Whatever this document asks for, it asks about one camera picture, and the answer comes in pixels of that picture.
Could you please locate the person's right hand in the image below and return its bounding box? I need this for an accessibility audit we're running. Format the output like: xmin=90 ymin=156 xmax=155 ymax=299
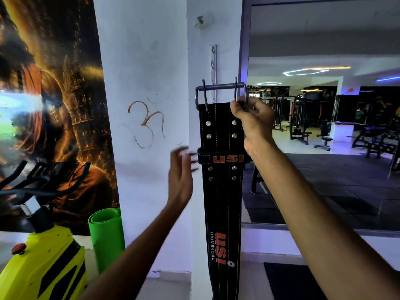
xmin=230 ymin=96 xmax=277 ymax=157

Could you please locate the person's left hand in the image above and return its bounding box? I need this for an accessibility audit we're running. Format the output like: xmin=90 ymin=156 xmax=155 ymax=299
xmin=167 ymin=147 xmax=199 ymax=210

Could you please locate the black leather weightlifting belt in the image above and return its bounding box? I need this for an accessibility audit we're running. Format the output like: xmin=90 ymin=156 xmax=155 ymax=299
xmin=194 ymin=78 xmax=251 ymax=300

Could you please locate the person's right forearm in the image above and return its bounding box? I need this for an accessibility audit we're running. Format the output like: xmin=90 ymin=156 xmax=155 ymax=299
xmin=246 ymin=141 xmax=400 ymax=300

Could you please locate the person's left forearm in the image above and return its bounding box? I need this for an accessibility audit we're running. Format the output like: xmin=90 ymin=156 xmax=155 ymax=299
xmin=77 ymin=199 xmax=189 ymax=300

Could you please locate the hexagonal ceiling light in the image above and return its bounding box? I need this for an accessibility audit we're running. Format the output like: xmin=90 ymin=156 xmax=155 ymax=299
xmin=282 ymin=68 xmax=329 ymax=77

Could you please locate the black weight bench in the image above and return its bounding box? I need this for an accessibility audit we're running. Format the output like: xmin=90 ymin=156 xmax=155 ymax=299
xmin=314 ymin=135 xmax=334 ymax=152

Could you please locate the green rolled exercise mat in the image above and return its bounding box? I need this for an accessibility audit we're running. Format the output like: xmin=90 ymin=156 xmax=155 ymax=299
xmin=88 ymin=207 xmax=126 ymax=275

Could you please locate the black rubber floor mat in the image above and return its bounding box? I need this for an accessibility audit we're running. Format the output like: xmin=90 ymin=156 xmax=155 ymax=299
xmin=264 ymin=262 xmax=329 ymax=300

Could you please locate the yellow and black exercise bike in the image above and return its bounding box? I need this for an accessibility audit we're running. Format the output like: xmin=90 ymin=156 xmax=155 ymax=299
xmin=0 ymin=160 xmax=92 ymax=300

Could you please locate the metal wall hook rail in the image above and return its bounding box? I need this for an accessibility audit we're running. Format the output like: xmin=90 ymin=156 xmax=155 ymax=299
xmin=210 ymin=44 xmax=218 ymax=103

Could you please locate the black cable gym machine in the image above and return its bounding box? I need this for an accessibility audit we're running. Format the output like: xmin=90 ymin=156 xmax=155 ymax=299
xmin=289 ymin=95 xmax=313 ymax=145

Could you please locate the large wall mirror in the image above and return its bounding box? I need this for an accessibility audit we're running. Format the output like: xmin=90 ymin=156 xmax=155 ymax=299
xmin=239 ymin=0 xmax=400 ymax=238

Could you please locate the large orange wall poster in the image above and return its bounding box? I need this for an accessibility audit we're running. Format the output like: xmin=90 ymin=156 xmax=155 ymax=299
xmin=0 ymin=0 xmax=120 ymax=236

